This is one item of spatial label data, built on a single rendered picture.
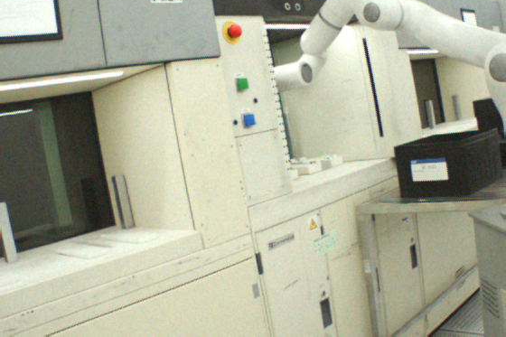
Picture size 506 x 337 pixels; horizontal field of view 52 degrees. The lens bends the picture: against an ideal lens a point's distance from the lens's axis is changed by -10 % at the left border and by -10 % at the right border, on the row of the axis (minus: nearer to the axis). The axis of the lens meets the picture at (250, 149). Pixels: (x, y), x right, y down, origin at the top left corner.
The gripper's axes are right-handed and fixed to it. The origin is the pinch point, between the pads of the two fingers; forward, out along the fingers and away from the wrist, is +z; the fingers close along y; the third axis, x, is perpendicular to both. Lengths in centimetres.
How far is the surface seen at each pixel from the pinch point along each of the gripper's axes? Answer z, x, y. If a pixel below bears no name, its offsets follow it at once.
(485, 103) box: -57, -22, 102
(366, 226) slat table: -38, -52, 10
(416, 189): -55, -43, 17
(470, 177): -75, -40, 16
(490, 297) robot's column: -87, -68, -12
